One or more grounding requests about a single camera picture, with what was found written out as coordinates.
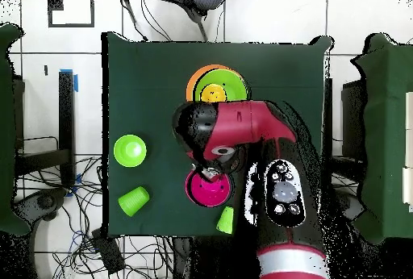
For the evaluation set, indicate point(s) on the yellow ribbed cup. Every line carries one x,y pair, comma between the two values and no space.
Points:
213,94

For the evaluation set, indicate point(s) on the pink bowl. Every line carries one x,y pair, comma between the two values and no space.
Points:
209,192

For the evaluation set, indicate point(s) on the large orange bowl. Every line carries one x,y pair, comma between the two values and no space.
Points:
190,87

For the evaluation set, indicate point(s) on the large green bowl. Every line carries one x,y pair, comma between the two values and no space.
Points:
235,88

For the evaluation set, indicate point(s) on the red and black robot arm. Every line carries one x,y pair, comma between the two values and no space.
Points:
245,121

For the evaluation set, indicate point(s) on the small green ribbed bowl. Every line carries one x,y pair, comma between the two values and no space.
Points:
129,151

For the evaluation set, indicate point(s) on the green ribbed cup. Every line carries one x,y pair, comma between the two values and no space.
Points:
226,222

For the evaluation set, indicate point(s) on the dark green tablecloth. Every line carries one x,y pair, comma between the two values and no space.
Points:
145,82

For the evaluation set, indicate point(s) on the green smooth cup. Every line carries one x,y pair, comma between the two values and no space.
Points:
133,201

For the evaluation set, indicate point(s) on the grey office chair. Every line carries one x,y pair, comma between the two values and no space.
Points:
206,0

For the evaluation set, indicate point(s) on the blue tape strip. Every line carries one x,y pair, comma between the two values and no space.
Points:
76,84

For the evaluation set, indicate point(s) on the black power strip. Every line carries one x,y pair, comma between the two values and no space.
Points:
108,253

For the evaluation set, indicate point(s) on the black chair base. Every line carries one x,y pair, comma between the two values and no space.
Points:
45,201
351,208

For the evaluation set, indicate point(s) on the small black floor object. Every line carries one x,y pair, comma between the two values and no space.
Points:
46,70

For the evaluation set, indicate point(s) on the green cloth side table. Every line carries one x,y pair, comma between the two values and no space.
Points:
387,114
6,130

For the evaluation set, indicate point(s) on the white shelf unit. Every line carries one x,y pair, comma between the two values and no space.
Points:
409,114

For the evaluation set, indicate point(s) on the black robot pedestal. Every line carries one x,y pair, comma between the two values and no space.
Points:
209,256

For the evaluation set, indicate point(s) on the black square floor frame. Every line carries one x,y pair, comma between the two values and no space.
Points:
55,1

